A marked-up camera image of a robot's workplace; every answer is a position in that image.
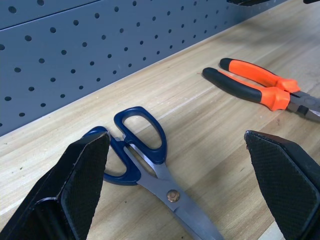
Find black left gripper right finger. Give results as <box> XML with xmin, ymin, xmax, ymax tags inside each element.
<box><xmin>243</xmin><ymin>129</ymin><xmax>320</xmax><ymax>240</ymax></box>

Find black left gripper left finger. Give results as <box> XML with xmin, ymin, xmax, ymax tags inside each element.
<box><xmin>0</xmin><ymin>131</ymin><xmax>111</xmax><ymax>240</ymax></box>

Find orange and black pliers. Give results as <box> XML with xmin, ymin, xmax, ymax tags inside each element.
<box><xmin>202</xmin><ymin>57</ymin><xmax>320</xmax><ymax>123</ymax></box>

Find blue handled scissors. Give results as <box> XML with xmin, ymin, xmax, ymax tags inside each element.
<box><xmin>82</xmin><ymin>106</ymin><xmax>226</xmax><ymax>240</ymax></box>

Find grey metal pegboard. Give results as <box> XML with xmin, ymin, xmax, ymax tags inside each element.
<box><xmin>0</xmin><ymin>0</ymin><xmax>298</xmax><ymax>138</ymax></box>

